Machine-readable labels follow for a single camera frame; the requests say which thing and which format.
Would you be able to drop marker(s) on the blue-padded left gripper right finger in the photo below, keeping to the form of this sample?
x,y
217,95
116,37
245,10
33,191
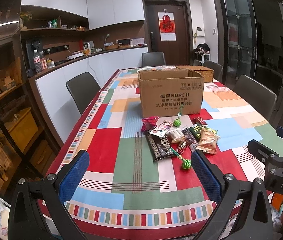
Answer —
x,y
254,219

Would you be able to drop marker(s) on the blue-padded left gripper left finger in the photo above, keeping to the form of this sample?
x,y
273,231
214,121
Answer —
x,y
26,220

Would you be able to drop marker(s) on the dark green chips bag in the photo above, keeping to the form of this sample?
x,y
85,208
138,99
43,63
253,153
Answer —
x,y
196,131

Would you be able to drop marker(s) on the red small snack packet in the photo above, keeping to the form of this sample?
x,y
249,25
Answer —
x,y
198,120

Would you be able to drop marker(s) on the slim dark candy bar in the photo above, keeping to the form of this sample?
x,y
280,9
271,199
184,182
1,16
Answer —
x,y
190,139

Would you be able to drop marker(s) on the green lollipop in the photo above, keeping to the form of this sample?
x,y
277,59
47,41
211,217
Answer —
x,y
177,122
186,163

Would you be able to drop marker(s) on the dark patterned snack bar pack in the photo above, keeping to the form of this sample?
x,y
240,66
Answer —
x,y
160,147

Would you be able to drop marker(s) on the pink bear snack packet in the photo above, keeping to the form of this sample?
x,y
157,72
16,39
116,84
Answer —
x,y
162,129

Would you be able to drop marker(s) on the magenta snack bag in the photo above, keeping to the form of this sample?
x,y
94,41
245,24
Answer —
x,y
149,123

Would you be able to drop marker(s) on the grey chair right near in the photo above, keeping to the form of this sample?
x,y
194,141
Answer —
x,y
257,95

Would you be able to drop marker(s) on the grey chair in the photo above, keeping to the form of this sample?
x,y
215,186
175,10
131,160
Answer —
x,y
83,88
257,95
217,68

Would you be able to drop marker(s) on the orange bread snack bag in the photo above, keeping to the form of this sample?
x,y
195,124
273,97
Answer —
x,y
208,141

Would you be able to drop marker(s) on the glass display cabinet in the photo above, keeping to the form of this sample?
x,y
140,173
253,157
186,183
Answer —
x,y
27,146

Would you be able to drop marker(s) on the small red wrapped candy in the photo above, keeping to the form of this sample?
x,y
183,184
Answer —
x,y
181,147

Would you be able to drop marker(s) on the beige pastry packet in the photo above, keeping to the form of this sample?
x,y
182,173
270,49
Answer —
x,y
176,135

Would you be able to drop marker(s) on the grey chair right far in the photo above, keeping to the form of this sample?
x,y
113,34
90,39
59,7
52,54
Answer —
x,y
217,68

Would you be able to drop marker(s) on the white lower cabinets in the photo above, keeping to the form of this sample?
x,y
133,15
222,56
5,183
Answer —
x,y
66,91

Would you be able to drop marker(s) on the white cabinets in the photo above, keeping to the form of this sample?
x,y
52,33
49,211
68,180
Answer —
x,y
81,2
66,91

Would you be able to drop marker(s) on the brown cardboard box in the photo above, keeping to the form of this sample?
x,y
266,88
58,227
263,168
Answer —
x,y
165,92

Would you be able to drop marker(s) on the white shoe rack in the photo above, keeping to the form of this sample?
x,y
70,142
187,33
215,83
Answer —
x,y
200,58

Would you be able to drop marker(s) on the dark glass sliding door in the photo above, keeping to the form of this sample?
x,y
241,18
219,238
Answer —
x,y
250,42

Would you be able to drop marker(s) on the grey chair left side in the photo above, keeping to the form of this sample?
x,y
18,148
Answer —
x,y
83,88

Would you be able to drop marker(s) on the white fruit basket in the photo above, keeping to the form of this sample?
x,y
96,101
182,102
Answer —
x,y
155,68

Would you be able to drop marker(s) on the grey chair far end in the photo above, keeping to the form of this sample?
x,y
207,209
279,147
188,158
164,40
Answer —
x,y
153,59

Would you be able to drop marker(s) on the red label drink bottle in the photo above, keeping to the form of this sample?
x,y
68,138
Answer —
x,y
43,60

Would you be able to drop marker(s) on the red fu calendar poster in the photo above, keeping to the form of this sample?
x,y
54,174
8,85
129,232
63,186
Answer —
x,y
167,27

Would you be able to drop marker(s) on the plastic water bottle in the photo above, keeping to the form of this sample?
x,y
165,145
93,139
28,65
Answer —
x,y
36,59

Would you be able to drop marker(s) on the dark wooden door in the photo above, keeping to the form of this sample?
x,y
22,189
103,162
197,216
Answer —
x,y
175,52

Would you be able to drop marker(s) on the white flat appliance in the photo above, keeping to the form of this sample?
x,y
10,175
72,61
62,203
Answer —
x,y
75,56

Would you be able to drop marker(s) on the black coffee machine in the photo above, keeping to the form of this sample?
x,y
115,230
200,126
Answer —
x,y
31,45

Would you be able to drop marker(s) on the white upper cabinets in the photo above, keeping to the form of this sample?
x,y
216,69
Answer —
x,y
81,2

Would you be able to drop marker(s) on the wall intercom panel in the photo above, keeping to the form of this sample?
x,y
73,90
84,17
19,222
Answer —
x,y
200,31

